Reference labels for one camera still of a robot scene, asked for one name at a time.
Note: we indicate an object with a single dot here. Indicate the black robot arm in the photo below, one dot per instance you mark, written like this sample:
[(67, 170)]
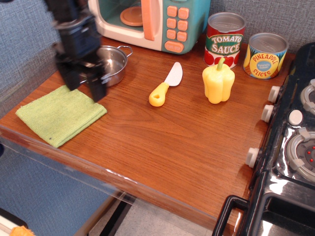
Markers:
[(67, 10)]

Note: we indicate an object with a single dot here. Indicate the small steel pot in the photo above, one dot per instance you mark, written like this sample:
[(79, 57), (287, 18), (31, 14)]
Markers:
[(114, 61)]

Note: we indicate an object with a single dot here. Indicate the yellow toy bell pepper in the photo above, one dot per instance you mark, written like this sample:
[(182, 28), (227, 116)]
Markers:
[(218, 81)]

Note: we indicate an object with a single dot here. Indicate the tomato sauce can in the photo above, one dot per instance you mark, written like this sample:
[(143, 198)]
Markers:
[(224, 37)]

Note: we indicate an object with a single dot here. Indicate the teal toy microwave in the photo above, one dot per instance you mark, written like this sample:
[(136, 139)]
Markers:
[(172, 26)]

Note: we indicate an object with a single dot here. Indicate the yellow toy knife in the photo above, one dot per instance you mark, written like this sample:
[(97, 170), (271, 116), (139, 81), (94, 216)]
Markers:
[(158, 96)]

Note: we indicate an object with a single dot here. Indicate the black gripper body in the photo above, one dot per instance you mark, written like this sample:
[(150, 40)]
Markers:
[(79, 38)]

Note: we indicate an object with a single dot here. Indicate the pineapple slices can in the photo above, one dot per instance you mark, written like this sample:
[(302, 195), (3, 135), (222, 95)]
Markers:
[(265, 55)]

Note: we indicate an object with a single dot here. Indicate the grey stove knob lower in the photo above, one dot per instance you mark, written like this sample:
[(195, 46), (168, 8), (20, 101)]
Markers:
[(252, 157)]

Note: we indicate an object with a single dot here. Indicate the green cloth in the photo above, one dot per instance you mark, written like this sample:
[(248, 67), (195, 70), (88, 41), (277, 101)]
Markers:
[(60, 115)]

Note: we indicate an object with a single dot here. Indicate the black toy stove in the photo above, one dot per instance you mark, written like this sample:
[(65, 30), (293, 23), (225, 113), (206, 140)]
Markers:
[(282, 187)]

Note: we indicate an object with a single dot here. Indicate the grey stove knob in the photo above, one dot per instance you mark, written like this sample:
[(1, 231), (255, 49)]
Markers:
[(252, 157), (267, 113), (273, 94)]

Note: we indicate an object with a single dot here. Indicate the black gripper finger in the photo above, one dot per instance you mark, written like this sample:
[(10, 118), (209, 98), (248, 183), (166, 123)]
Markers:
[(97, 87), (70, 76)]

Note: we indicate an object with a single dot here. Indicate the grey stove knob upper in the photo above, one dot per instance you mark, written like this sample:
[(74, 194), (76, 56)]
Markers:
[(273, 94)]

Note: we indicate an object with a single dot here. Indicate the grey stove knob middle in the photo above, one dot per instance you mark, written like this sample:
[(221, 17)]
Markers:
[(267, 113)]

